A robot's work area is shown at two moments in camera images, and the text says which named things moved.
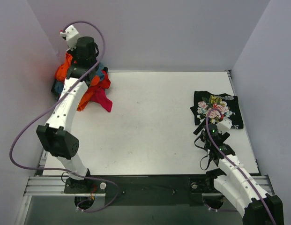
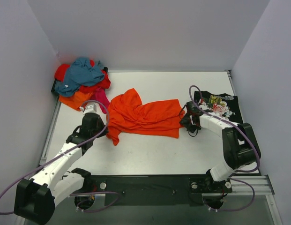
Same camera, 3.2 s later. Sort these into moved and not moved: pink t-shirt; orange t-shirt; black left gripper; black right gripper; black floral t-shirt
Moved: black right gripper; black left gripper; orange t-shirt
Not moved: black floral t-shirt; pink t-shirt
